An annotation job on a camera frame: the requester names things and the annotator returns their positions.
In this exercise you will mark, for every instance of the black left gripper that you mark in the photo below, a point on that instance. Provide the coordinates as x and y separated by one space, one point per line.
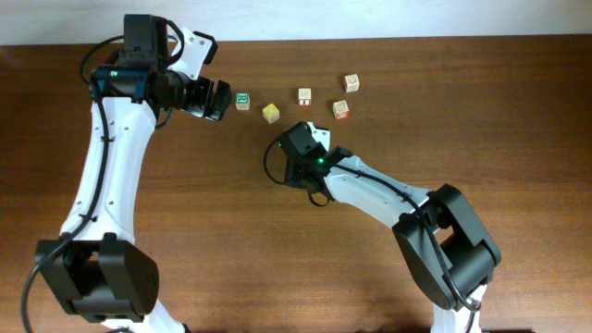
221 100

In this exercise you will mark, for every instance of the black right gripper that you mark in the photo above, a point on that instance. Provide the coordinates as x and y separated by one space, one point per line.
290 174

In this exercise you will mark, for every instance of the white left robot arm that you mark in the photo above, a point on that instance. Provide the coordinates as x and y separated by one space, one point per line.
94 267

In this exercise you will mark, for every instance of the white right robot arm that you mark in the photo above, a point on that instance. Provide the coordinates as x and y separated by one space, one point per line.
450 254

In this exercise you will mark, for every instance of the green letter R block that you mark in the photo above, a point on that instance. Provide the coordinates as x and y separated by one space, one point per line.
242 101

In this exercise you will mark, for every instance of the yellow wooden block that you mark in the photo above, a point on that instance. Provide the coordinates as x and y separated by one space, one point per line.
271 113

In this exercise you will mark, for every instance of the red picture wooden block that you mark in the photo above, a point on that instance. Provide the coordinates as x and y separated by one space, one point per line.
340 109

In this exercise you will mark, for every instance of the red pattern wooden block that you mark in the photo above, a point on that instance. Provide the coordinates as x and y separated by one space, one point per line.
304 96

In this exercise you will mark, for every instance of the brown picture wooden block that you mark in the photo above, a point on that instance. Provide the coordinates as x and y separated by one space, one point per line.
351 83

